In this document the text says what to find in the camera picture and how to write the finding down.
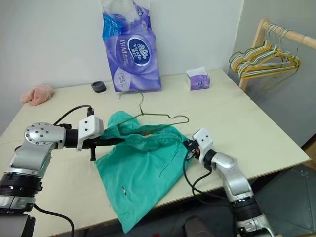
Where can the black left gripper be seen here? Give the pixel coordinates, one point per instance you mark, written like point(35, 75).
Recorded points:
point(95, 144)

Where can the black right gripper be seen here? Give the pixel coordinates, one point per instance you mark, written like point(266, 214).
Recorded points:
point(194, 151)

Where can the green cloth garment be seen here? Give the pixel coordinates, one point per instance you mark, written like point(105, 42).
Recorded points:
point(138, 172)

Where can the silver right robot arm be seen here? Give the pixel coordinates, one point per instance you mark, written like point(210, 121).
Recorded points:
point(232, 177)

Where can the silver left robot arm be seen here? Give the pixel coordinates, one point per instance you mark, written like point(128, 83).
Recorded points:
point(37, 145)

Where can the black tape roll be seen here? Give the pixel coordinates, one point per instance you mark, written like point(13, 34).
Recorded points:
point(98, 87)

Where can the small purple tissue pack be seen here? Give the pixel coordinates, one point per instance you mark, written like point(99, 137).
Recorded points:
point(198, 81)

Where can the purple tissue roll bag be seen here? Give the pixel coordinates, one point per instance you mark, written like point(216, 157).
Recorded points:
point(134, 61)

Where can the dark rounded shape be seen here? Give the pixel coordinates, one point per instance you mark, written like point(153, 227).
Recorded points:
point(196, 225)

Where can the pink cloth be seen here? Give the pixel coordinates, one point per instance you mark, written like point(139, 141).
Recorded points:
point(37, 95)

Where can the wooden clothes rack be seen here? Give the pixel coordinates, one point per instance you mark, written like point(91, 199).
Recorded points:
point(259, 34)

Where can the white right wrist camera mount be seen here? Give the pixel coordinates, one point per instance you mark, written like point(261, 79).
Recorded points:
point(203, 140)

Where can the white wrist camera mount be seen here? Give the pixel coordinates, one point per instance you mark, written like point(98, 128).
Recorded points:
point(90, 128)
point(203, 140)

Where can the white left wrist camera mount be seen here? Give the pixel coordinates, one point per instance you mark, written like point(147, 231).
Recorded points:
point(90, 128)

